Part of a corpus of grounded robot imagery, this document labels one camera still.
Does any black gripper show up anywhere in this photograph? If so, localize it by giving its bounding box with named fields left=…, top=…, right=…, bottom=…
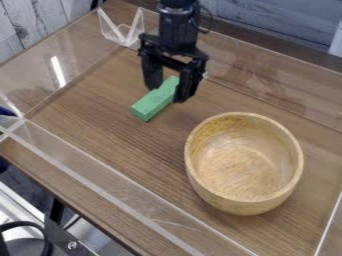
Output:
left=137, top=6, right=208, bottom=103

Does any green rectangular block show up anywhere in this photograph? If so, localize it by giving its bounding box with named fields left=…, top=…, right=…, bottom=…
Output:
left=130, top=76, right=179, bottom=122

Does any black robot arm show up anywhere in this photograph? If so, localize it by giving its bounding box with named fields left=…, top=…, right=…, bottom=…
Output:
left=137, top=0, right=208, bottom=103

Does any light wooden bowl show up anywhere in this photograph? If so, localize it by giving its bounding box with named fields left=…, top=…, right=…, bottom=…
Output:
left=184, top=112, right=304, bottom=216

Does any blue object at left edge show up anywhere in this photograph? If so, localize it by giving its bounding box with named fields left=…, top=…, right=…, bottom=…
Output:
left=0, top=106, right=17, bottom=117

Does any black table leg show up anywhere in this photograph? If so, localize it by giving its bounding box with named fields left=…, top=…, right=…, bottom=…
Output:
left=49, top=199, right=65, bottom=225

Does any clear acrylic corner bracket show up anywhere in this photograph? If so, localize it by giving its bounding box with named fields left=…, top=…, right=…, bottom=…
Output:
left=96, top=8, right=144, bottom=47

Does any clear acrylic tray wall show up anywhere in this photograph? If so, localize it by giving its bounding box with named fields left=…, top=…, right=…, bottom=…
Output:
left=0, top=1, right=342, bottom=256

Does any black metal bracket with screw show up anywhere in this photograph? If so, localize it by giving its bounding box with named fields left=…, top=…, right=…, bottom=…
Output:
left=44, top=218, right=98, bottom=256

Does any black cable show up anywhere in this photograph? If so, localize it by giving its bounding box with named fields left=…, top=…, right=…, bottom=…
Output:
left=0, top=220, right=54, bottom=256

